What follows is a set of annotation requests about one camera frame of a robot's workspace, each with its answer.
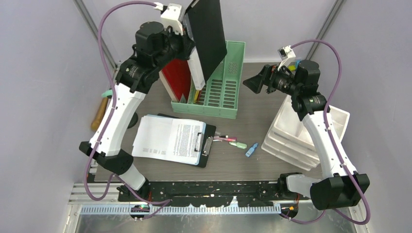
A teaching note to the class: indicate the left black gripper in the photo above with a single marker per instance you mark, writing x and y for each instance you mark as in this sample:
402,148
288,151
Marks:
186,43

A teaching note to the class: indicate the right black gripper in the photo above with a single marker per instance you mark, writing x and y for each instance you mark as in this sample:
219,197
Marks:
255,83

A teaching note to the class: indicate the black book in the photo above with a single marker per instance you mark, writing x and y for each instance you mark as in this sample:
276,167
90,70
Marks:
203,19

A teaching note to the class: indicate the yellow book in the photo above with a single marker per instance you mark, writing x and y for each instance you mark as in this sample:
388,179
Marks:
196,96

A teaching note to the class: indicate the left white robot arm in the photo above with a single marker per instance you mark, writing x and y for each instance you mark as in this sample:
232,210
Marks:
156,46

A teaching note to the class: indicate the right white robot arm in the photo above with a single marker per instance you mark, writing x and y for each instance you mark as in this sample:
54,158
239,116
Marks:
341,185

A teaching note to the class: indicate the red notebook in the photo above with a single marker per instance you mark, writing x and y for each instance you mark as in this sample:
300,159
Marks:
176,78

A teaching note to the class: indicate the green file organizer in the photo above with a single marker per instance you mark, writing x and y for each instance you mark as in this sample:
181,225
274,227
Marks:
219,97

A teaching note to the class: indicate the colourful toy blocks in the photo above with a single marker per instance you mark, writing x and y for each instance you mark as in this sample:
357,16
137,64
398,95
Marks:
293,66

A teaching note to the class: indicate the pink pen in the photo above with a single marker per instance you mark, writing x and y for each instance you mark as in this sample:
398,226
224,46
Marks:
227,139

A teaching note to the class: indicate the white drawer organizer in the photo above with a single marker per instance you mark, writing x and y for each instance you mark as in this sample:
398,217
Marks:
289,140

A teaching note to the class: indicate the green highlighter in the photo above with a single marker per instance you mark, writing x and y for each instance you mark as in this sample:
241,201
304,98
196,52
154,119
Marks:
238,145

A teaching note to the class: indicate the black clipboard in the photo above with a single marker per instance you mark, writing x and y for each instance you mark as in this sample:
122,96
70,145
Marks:
207,146

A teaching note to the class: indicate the mint green microphone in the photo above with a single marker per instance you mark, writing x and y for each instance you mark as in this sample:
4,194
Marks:
107,94

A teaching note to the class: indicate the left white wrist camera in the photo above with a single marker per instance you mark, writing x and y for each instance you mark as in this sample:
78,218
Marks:
172,18

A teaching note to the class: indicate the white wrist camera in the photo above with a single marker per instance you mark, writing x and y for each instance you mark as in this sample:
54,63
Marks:
287,55
172,18

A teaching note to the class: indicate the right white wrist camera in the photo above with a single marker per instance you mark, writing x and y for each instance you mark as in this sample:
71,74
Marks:
287,55

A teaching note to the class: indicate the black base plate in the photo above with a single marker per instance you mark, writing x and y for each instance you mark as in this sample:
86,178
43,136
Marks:
216,194

